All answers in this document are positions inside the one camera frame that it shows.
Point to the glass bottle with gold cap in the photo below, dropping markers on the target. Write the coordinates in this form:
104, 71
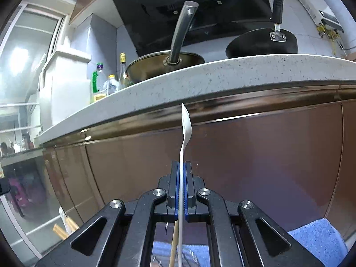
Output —
123, 72

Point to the wall water heater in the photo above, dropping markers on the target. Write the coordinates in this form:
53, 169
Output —
329, 21

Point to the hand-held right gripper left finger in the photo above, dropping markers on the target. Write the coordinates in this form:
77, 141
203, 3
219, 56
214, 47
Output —
177, 189

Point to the glass sliding door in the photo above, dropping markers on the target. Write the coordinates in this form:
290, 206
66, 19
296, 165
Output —
27, 61

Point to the black frying pan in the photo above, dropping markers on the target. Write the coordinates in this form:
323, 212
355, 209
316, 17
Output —
256, 46

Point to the small clear yellow-capped bottle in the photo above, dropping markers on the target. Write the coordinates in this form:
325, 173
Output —
111, 86

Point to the yellow gas valve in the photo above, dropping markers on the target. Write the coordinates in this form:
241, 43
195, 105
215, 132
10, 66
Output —
331, 34

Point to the white refrigerator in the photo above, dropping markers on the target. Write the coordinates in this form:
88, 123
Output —
64, 89

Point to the black range hood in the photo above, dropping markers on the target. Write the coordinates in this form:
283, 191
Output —
155, 14

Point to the brown upper cabinet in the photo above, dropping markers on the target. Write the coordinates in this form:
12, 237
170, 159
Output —
89, 0

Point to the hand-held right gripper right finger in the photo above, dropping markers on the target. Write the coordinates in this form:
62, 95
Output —
187, 189

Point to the white plastic spoon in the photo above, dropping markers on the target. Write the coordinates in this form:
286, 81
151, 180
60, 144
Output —
187, 128

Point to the blue towel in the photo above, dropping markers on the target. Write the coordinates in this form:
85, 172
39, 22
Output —
317, 233

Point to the brown glossy cabinet door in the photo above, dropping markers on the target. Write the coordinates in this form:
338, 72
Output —
51, 178
349, 158
250, 158
75, 178

